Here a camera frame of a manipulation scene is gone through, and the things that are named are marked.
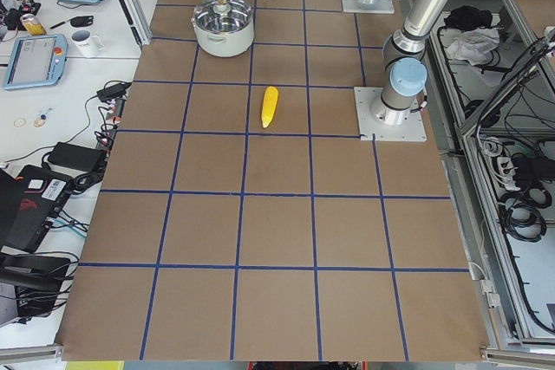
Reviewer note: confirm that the glass pot lid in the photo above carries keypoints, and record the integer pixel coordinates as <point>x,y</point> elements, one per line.
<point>222,16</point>

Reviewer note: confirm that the yellow corn cob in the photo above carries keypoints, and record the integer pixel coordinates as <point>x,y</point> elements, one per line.
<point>269,105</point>

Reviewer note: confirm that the white cooking pot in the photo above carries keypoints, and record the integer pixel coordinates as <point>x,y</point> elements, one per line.
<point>225,45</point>

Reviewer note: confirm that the black small power brick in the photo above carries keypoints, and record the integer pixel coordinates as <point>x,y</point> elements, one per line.
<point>114,91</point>

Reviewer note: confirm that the white mug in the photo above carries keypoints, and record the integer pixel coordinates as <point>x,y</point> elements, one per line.
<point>88,44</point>

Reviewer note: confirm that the black cloth bundle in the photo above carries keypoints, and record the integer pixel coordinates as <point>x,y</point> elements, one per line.
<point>466,18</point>

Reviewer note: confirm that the white crumpled cloth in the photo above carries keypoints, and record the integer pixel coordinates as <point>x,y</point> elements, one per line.
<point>475,46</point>

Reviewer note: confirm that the brown paper table cover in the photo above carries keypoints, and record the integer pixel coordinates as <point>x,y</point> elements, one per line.
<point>214,238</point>

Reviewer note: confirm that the blue teach pendant near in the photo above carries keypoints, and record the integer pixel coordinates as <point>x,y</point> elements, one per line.
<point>36,61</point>

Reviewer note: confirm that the black power adapter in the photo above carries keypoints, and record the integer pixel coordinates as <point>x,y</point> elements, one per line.
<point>76,157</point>

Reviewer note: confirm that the black laptop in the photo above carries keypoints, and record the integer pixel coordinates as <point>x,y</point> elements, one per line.
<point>29,203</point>

